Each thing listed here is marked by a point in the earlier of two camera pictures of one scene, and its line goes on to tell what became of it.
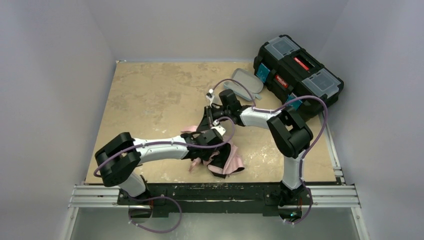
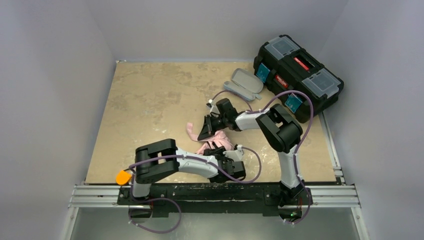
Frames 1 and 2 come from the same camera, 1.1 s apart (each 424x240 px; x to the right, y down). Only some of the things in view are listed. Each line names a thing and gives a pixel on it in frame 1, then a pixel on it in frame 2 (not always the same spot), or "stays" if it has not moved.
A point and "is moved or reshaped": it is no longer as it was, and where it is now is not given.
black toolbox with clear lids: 296,77 stays
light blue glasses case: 252,82 stays
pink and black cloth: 222,162 is moved or reshaped
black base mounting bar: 266,198 stays
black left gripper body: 205,153 to 218,151
